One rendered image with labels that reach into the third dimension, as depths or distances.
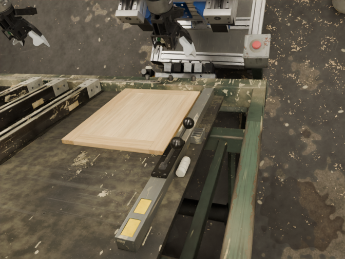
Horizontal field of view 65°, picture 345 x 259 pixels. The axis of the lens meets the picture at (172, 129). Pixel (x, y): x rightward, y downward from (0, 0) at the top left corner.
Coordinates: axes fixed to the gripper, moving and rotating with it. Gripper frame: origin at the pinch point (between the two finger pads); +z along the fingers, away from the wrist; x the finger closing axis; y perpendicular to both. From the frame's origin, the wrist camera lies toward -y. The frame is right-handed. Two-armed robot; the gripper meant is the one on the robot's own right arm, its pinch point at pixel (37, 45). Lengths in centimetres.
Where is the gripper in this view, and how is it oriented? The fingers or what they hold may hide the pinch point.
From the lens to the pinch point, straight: 142.3
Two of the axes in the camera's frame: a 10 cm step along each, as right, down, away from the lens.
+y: -2.7, 8.3, -4.8
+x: 9.4, 1.3, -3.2
